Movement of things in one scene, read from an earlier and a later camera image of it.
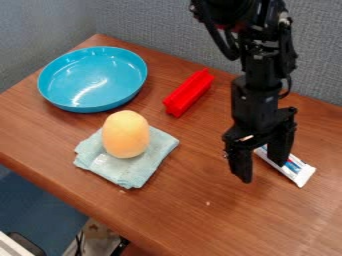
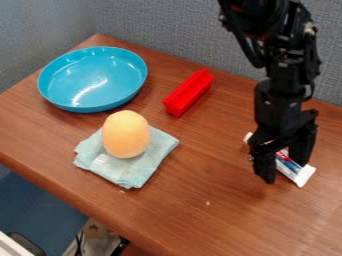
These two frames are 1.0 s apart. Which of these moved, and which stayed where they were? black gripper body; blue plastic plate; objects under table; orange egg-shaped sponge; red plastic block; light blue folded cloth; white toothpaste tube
Moved: black gripper body
Stayed: red plastic block; objects under table; orange egg-shaped sponge; white toothpaste tube; light blue folded cloth; blue plastic plate
